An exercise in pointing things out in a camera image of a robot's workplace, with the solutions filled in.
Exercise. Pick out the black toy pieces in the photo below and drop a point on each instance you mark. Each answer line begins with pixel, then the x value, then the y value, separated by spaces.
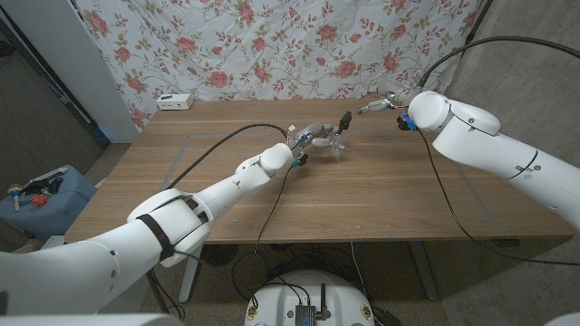
pixel 50 185

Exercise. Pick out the black backdrop pole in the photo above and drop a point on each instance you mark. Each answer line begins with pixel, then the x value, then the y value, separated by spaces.
pixel 476 22

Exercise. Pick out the clear plastic dispenser bottle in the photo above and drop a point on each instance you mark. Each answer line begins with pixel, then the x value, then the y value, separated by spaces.
pixel 336 151

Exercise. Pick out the floral backdrop cloth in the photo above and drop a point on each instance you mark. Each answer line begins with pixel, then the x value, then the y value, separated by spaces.
pixel 281 45

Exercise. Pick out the black pump head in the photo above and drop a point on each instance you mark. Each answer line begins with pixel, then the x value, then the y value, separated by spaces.
pixel 345 121

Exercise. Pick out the black antenna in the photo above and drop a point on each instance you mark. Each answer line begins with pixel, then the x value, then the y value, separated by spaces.
pixel 323 301

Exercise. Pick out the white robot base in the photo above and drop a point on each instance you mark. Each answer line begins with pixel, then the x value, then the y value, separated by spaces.
pixel 281 299

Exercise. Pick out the white mat with yellow print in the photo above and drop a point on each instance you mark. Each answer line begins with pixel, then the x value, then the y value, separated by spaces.
pixel 52 242

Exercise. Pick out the grey table leg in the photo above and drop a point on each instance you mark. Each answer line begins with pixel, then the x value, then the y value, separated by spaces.
pixel 423 271

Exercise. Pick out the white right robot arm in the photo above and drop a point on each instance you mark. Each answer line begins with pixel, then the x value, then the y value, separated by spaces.
pixel 489 149

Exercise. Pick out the white flat stick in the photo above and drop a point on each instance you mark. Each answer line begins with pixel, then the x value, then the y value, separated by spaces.
pixel 50 174

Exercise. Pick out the blue storage box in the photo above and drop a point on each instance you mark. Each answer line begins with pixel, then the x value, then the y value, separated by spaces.
pixel 59 213

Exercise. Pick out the black round object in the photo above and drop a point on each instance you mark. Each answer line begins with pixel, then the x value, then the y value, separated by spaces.
pixel 222 254

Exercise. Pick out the white power strip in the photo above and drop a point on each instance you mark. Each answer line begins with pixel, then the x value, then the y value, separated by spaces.
pixel 174 102

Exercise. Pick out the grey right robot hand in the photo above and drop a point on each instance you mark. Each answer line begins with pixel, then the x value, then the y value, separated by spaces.
pixel 399 95

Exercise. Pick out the grey computer box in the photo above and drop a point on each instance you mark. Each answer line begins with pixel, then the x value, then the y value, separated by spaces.
pixel 305 314

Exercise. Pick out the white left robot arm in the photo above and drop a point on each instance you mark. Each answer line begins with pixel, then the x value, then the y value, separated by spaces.
pixel 222 190

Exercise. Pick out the orange toy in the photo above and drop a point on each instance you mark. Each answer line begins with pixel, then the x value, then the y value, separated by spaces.
pixel 39 200

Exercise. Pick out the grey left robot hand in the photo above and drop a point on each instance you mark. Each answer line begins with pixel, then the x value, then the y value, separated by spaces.
pixel 310 133

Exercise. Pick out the white table leg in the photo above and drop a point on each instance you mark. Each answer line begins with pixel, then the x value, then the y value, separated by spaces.
pixel 186 285

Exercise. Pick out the wooden toy mallet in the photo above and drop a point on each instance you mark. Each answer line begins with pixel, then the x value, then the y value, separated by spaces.
pixel 15 190

